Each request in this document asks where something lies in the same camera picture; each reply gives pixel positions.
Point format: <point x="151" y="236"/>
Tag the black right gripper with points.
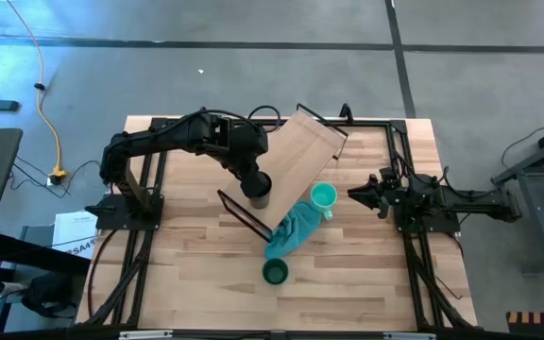
<point x="385" y="191"/>

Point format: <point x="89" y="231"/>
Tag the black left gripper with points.
<point x="248" y="139"/>

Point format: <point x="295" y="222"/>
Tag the tall black cup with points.
<point x="260" y="200"/>

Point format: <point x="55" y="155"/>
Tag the dark green plastic cup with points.
<point x="275" y="271"/>

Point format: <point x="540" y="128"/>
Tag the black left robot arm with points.
<point x="158" y="137"/>

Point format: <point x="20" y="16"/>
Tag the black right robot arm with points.
<point x="470" y="203"/>

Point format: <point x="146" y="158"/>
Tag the blue cloth towel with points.
<point x="295" y="231"/>

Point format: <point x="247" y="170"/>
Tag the grey metal table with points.
<point x="532" y="163"/>

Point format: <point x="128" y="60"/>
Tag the white printed paper sheet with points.
<point x="73" y="231"/>

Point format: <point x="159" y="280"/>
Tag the orange black striped object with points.
<point x="536" y="317"/>

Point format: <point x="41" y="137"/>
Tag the black bag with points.
<point x="50" y="295"/>

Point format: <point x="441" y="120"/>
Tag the black aluminium rig frame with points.
<point x="376" y="124"/>

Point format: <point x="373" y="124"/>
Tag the silver metal bracket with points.
<point x="409" y="336"/>
<point x="147" y="334"/>

